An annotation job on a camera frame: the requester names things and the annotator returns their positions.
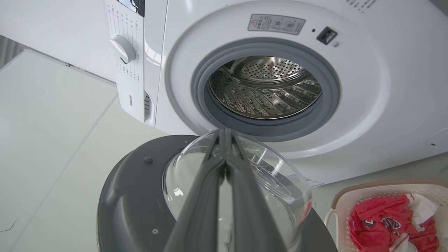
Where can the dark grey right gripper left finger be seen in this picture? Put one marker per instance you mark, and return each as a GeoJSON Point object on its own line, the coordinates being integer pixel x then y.
{"type": "Point", "coordinates": [196, 213]}

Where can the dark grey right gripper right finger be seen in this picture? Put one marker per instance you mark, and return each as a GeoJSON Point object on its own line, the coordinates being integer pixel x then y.
{"type": "Point", "coordinates": [252, 213]}

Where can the grey washing machine door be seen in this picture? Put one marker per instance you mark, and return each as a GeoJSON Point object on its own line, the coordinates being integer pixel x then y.
{"type": "Point", "coordinates": [133, 196]}

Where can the grey rubber door gasket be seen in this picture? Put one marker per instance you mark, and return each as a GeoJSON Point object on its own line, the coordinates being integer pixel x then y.
{"type": "Point", "coordinates": [329, 87]}

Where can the white front-load washing machine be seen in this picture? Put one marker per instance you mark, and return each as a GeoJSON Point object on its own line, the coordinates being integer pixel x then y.
{"type": "Point", "coordinates": [367, 105]}

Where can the black door latch socket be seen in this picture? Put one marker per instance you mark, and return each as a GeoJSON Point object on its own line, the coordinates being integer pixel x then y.
{"type": "Point", "coordinates": [326, 35]}

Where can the steel perforated washer drum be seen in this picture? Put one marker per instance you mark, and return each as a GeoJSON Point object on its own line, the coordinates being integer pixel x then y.
{"type": "Point", "coordinates": [266, 87]}

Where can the red and white garment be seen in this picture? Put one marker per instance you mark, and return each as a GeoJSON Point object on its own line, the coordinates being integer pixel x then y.
{"type": "Point", "coordinates": [381, 224]}

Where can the white perforated laundry basket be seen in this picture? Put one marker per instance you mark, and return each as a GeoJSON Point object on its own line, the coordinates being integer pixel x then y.
{"type": "Point", "coordinates": [385, 190]}

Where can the white control dial knob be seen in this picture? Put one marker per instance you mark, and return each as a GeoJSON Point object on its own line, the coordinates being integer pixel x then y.
{"type": "Point", "coordinates": [123, 49]}

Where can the warning label sticker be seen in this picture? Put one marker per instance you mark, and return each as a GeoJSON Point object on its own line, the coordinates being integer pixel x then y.
{"type": "Point", "coordinates": [276, 24]}

